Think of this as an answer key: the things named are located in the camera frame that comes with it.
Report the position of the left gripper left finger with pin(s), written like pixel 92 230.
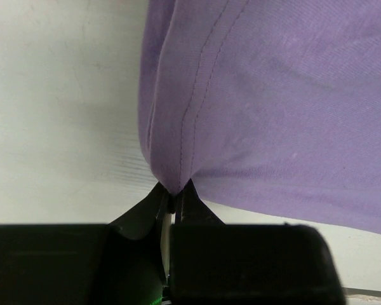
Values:
pixel 114 263

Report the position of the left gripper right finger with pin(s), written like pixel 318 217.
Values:
pixel 216 263

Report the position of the purple t shirt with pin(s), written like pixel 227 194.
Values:
pixel 268 106

